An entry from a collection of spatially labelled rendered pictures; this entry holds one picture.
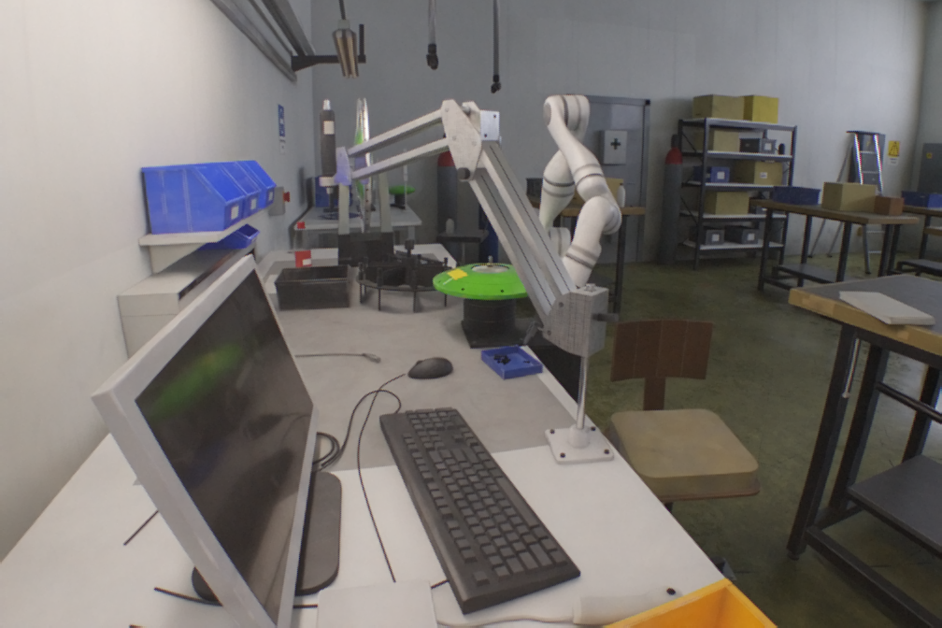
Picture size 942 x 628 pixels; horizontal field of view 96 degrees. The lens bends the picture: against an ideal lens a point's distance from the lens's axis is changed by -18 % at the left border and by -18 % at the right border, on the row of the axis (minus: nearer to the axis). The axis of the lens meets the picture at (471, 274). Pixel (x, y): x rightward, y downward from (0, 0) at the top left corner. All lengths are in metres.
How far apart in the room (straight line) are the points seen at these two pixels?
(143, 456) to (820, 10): 9.08
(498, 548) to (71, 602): 0.52
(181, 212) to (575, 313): 0.99
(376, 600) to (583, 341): 0.47
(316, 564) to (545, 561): 0.28
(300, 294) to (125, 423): 1.30
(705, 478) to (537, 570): 0.86
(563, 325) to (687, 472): 0.73
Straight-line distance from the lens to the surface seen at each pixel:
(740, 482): 1.51
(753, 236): 7.41
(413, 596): 0.60
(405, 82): 6.01
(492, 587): 0.63
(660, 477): 1.40
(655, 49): 7.10
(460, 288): 1.29
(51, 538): 0.89
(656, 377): 1.75
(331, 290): 1.67
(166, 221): 1.41
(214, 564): 0.48
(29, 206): 1.02
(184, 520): 0.45
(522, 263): 0.85
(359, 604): 0.60
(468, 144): 0.90
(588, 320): 0.79
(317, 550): 0.71
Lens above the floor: 1.40
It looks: 14 degrees down
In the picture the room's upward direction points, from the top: straight up
